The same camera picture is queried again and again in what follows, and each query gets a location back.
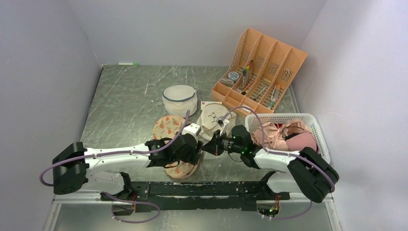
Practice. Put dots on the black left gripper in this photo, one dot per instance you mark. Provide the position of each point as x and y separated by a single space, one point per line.
193 156

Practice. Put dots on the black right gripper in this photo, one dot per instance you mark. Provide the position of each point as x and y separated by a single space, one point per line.
213 147

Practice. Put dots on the tulip print mesh laundry bag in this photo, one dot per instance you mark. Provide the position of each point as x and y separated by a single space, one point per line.
167 127

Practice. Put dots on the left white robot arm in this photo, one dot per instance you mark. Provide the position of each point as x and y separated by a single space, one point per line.
77 167

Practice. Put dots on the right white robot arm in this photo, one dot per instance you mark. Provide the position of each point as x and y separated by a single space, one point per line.
303 171

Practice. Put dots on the cream embroidered mesh laundry bag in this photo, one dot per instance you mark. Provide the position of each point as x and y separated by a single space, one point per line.
209 116

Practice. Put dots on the white plastic laundry basket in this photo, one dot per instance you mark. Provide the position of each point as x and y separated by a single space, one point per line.
281 118

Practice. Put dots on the white blue-trimmed mesh laundry bag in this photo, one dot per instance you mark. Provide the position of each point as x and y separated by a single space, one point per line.
179 99

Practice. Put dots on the pink satin bra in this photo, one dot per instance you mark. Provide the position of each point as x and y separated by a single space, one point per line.
274 134

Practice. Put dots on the dusty pink bra cup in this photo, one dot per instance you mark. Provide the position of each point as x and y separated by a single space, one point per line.
298 141

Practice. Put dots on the small white red card box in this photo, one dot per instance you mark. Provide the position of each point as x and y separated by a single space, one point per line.
203 104

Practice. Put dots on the blue white round tin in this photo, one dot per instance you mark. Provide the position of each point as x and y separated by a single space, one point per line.
234 76

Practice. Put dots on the multicolour marker pen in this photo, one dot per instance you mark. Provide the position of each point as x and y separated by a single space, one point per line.
244 76

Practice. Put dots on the orange capped pen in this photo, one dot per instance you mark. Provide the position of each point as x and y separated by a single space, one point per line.
276 93

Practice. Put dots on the orange plastic file organizer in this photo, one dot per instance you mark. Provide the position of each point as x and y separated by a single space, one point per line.
271 62

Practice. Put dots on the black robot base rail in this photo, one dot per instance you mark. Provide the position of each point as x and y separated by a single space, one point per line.
242 195

